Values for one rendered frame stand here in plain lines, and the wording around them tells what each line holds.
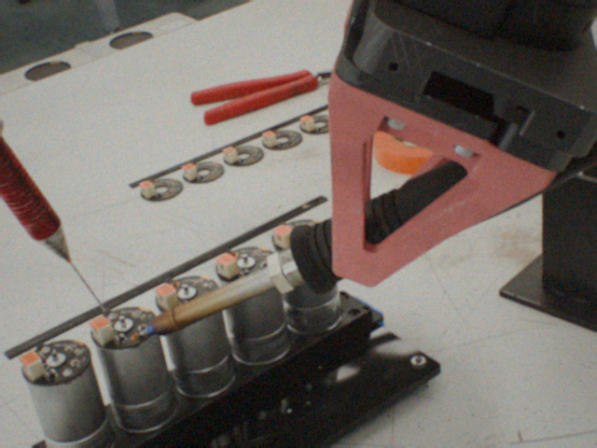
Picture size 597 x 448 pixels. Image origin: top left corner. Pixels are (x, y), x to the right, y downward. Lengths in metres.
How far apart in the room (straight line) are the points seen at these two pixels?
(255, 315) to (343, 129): 0.14
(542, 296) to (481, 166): 0.20
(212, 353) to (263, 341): 0.03
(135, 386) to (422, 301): 0.15
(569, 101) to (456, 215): 0.06
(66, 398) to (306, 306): 0.11
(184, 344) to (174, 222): 0.18
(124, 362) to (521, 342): 0.17
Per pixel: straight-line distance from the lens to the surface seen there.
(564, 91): 0.27
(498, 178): 0.30
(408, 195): 0.33
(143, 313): 0.40
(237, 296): 0.36
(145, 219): 0.58
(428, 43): 0.26
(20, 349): 0.40
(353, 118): 0.29
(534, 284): 0.49
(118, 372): 0.39
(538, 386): 0.44
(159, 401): 0.40
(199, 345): 0.40
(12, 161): 0.32
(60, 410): 0.39
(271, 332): 0.42
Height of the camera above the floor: 1.04
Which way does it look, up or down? 31 degrees down
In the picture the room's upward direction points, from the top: 8 degrees counter-clockwise
